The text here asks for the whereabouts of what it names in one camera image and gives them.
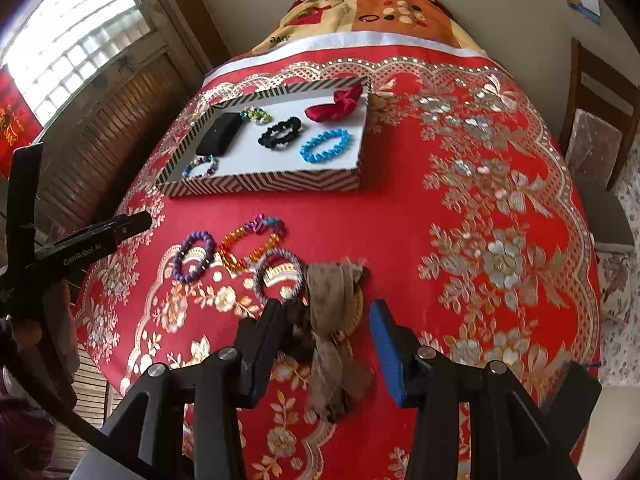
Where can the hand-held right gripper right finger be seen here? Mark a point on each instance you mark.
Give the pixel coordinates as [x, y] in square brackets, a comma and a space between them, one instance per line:
[387, 350]

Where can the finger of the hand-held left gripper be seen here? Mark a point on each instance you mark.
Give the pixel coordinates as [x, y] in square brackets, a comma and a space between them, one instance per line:
[132, 225]

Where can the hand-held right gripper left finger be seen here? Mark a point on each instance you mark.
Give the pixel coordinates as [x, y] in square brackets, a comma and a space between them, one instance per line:
[265, 340]

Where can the striped shallow tray box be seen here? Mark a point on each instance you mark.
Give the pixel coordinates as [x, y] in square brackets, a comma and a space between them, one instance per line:
[240, 160]

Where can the black jewelry box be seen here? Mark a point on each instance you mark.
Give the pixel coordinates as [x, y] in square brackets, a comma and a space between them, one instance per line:
[217, 135]

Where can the person's left hand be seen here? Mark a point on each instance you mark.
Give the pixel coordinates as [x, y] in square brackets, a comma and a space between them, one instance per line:
[60, 320]

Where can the wooden louvred door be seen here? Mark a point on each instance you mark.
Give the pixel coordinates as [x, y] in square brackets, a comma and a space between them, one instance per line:
[115, 125]

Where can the red floral tablecloth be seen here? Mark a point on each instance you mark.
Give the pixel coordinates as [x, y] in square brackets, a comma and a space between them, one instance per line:
[400, 220]

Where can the red hanging banner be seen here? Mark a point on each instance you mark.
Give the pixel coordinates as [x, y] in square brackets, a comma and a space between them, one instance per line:
[15, 125]

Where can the black scrunchie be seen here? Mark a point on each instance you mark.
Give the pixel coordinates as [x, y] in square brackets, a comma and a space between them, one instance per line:
[267, 140]

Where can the window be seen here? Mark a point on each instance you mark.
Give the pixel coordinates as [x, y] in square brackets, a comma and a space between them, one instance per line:
[75, 35]

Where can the red bow scrunchie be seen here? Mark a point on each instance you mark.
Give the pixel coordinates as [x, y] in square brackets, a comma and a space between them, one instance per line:
[325, 112]

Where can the floral patterned cloth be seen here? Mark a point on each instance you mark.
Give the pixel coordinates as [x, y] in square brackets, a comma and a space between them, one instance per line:
[620, 350]

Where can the printed blanket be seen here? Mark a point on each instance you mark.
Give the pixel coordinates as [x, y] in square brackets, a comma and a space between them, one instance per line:
[400, 25]

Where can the wooden chair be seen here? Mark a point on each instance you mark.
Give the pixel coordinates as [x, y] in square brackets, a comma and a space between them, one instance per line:
[590, 80]

